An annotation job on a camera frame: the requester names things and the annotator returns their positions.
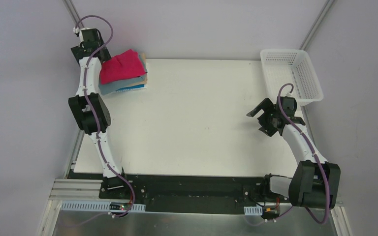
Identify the red t shirt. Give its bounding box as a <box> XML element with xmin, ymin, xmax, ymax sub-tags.
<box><xmin>100</xmin><ymin>49</ymin><xmax>146</xmax><ymax>85</ymax></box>

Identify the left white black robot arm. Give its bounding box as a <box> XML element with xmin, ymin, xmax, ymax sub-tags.
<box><xmin>68</xmin><ymin>28</ymin><xmax>130</xmax><ymax>199</ymax></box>

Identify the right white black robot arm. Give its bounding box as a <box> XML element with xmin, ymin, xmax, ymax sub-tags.
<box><xmin>247</xmin><ymin>96</ymin><xmax>341</xmax><ymax>209</ymax></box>

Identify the white plastic basket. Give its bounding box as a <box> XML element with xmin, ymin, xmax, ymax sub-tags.
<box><xmin>260</xmin><ymin>49</ymin><xmax>324</xmax><ymax>106</ymax></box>

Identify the folded teal t shirt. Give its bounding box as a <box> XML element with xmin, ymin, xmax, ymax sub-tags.
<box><xmin>98</xmin><ymin>54</ymin><xmax>148</xmax><ymax>96</ymax></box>

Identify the folded beige t shirt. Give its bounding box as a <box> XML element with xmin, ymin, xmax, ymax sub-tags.
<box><xmin>129</xmin><ymin>53</ymin><xmax>148</xmax><ymax>87</ymax></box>

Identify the folded blue white t shirt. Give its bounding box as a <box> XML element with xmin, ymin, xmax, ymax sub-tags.
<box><xmin>112</xmin><ymin>84</ymin><xmax>147</xmax><ymax>93</ymax></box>

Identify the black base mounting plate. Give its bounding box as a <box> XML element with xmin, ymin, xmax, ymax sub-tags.
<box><xmin>66</xmin><ymin>171</ymin><xmax>327</xmax><ymax>216</ymax></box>

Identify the left aluminium corner post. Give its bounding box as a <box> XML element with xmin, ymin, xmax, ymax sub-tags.
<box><xmin>63</xmin><ymin>0</ymin><xmax>89</xmax><ymax>43</ymax></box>

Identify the aluminium corner post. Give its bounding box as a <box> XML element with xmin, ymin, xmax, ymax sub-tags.
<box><xmin>299</xmin><ymin>0</ymin><xmax>337</xmax><ymax>51</ymax></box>
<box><xmin>63</xmin><ymin>0</ymin><xmax>89</xmax><ymax>43</ymax></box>

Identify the right white cable duct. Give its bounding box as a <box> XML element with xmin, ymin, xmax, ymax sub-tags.
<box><xmin>244</xmin><ymin>205</ymin><xmax>263</xmax><ymax>216</ymax></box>

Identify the white cable duct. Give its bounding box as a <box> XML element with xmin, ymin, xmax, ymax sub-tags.
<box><xmin>61</xmin><ymin>201</ymin><xmax>146</xmax><ymax>213</ymax></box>
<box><xmin>244</xmin><ymin>205</ymin><xmax>263</xmax><ymax>216</ymax></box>

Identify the right aluminium corner post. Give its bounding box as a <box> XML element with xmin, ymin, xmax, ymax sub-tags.
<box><xmin>299</xmin><ymin>0</ymin><xmax>337</xmax><ymax>51</ymax></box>

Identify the aluminium frame rail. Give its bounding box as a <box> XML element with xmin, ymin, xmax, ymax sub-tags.
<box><xmin>49</xmin><ymin>178</ymin><xmax>344</xmax><ymax>207</ymax></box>

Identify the left white cable duct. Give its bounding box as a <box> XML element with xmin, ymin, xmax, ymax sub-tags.
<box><xmin>61</xmin><ymin>201</ymin><xmax>146</xmax><ymax>213</ymax></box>

